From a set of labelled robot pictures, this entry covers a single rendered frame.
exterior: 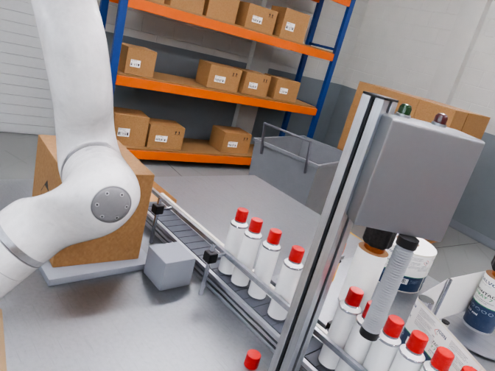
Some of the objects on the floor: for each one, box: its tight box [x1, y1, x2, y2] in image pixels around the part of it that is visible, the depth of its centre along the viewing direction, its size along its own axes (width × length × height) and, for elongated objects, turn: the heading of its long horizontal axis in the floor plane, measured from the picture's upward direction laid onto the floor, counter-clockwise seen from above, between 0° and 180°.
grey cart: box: [248, 122, 343, 216], centre depth 373 cm, size 89×63×96 cm
